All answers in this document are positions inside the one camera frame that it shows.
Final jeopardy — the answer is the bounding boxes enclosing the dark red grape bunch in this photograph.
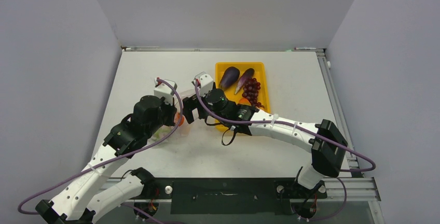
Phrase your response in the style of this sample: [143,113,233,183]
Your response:
[242,78,265,109]

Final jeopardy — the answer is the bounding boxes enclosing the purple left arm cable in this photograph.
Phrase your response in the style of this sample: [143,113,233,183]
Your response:
[18,78,185,215]

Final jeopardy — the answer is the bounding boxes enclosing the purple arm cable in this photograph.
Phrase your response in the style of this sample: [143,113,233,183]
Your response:
[194,81,376,222]
[18,78,185,215]

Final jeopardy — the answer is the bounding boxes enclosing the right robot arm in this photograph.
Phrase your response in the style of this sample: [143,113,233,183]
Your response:
[183,89,348,197]

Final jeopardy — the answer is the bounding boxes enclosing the orange pumpkin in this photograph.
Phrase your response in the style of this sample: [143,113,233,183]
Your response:
[174,112,190,136]

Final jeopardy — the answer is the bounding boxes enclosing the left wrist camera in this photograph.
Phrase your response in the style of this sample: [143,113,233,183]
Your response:
[154,77,177,106]

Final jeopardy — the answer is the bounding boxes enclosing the slim purple eggplant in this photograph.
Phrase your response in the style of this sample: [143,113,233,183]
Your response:
[234,68,255,94]

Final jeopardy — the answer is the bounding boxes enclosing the marker pen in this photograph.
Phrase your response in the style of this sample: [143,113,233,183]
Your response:
[294,47,317,51]

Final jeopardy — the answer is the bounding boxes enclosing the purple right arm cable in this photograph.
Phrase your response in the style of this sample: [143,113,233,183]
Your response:
[194,81,376,222]

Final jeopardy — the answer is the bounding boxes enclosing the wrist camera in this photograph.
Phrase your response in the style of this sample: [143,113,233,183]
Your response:
[154,77,177,106]
[193,72,215,97]

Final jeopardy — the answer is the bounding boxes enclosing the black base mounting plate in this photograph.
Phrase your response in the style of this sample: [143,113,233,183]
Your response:
[135,177,327,215]

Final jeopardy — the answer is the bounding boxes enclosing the dark purple round eggplant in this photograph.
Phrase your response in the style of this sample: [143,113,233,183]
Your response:
[219,66,240,90]

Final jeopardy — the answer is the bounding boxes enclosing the yellow plastic tray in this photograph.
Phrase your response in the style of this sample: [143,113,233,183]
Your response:
[215,62,271,132]

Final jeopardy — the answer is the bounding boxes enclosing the green orange mango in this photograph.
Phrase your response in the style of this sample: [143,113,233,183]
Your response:
[238,98,252,106]

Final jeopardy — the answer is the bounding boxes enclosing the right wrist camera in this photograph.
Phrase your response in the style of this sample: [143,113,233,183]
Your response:
[193,72,215,97]

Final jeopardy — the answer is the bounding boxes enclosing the clear zip top bag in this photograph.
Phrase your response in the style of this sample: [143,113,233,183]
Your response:
[148,97,191,144]

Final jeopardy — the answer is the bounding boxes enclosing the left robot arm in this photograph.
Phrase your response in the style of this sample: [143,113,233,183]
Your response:
[35,92,177,223]

